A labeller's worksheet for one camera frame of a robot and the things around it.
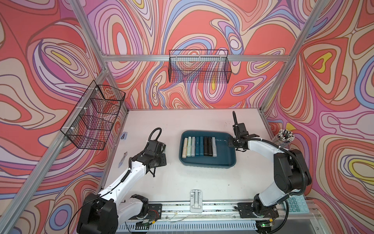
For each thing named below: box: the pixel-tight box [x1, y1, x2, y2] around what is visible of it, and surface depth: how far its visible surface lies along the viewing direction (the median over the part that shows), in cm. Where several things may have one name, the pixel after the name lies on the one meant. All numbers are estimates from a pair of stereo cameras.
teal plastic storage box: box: [178, 130, 237, 169], surface depth 93 cm
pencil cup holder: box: [272, 128, 295, 148], surface depth 85 cm
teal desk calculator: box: [282, 194, 310, 214], surface depth 75 cm
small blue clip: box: [120, 131, 128, 141], surface depth 103 cm
